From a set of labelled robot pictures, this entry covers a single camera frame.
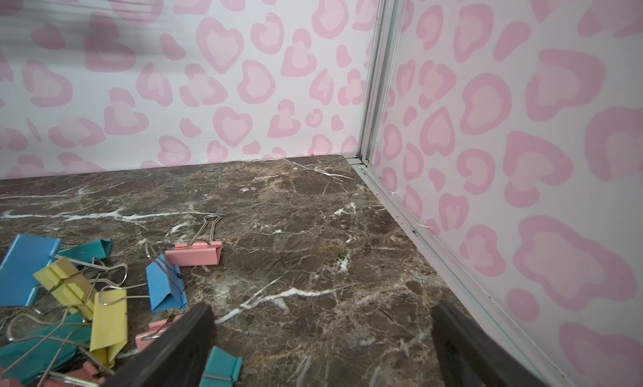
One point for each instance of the large teal binder clip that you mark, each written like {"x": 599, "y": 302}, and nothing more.
{"x": 28, "y": 358}

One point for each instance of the pink binder clip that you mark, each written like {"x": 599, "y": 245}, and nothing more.
{"x": 202, "y": 249}

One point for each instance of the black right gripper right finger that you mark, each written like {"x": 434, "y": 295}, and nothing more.
{"x": 469, "y": 357}

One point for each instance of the large blue binder clip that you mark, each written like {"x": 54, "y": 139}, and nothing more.
{"x": 26, "y": 256}

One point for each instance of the yellow binder clip upright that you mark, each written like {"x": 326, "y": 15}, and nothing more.
{"x": 109, "y": 326}

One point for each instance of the teal binder clip front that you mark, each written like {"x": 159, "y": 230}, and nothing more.
{"x": 221, "y": 370}

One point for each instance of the pink binder clip low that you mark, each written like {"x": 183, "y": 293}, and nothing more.
{"x": 155, "y": 331}

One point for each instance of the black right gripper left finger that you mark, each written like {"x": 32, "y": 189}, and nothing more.
{"x": 177, "y": 358}

